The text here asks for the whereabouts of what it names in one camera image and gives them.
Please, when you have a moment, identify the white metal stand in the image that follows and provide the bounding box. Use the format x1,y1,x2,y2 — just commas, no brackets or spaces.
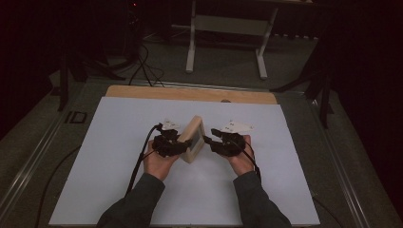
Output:
184,0,279,80

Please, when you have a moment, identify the right hand-held gripper cable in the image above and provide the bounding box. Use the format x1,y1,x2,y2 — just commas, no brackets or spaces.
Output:
234,141,262,183

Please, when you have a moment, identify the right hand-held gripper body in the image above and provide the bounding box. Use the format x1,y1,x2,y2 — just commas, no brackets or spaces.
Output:
218,121,255,157

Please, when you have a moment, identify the white table sheet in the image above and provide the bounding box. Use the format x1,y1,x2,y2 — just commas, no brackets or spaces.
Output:
48,96,321,226

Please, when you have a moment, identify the bundle of black cables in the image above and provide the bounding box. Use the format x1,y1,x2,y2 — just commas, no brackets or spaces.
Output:
127,44,165,88

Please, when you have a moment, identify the left hand-held gripper cable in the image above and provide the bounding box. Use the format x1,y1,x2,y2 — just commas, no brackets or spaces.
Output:
125,123,163,198

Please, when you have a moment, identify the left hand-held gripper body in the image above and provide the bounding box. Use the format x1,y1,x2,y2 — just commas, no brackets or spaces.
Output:
152,120,183,159

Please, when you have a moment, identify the metal floor rail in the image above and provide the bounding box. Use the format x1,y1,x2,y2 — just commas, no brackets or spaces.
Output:
0,110,66,210
308,98,372,228
139,80,277,93

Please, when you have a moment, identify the black floor socket box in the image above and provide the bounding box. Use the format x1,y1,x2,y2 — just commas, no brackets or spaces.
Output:
65,110,88,125

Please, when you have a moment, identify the hand-held gripper cable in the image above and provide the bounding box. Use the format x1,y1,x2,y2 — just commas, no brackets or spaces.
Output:
234,141,262,183
125,123,163,198

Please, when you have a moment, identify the black tripod stand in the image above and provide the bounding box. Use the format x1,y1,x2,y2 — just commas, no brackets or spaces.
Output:
56,0,127,112
270,31,336,129

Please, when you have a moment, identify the person's right hand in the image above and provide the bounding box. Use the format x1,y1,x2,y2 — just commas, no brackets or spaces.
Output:
226,135,255,177

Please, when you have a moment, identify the person's left hand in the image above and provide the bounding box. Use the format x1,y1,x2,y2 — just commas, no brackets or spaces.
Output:
144,141,180,181

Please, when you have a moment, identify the black floor cable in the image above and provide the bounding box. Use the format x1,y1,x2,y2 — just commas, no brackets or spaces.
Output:
312,196,345,228
33,145,82,228

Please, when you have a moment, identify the wooden photo frame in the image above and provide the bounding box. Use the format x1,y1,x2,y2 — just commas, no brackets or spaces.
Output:
177,115,206,164

